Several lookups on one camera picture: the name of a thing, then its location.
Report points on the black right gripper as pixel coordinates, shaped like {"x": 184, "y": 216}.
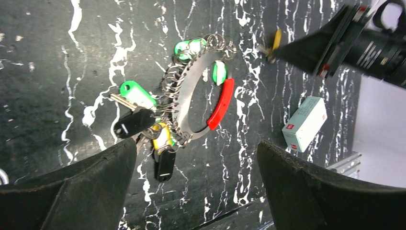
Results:
{"x": 356, "y": 38}

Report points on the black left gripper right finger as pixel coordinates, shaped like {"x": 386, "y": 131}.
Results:
{"x": 305, "y": 196}

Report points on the yellow tagged key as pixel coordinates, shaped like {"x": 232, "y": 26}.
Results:
{"x": 272, "y": 42}

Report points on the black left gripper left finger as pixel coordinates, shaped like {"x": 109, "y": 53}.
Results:
{"x": 87, "y": 195}

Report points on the white card box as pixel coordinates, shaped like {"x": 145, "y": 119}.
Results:
{"x": 305, "y": 123}

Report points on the aluminium frame rail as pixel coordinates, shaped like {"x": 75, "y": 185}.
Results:
{"x": 349, "y": 166}

